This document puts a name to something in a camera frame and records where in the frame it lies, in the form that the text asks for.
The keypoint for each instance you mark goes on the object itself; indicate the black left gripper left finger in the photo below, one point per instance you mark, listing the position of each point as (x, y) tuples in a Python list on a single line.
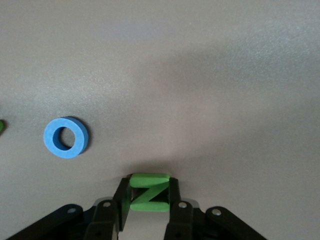
[(105, 217)]

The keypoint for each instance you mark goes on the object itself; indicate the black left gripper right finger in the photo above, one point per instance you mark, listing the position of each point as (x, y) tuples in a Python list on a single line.
[(180, 220)]

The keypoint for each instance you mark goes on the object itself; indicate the green foam letter N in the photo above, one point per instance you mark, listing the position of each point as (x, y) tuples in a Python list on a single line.
[(150, 180)]

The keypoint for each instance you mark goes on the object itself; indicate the green foam letter U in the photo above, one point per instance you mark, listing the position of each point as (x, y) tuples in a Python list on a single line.
[(1, 127)]

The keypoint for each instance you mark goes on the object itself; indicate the blue foam letter O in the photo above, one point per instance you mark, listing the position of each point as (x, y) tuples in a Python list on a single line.
[(50, 140)]

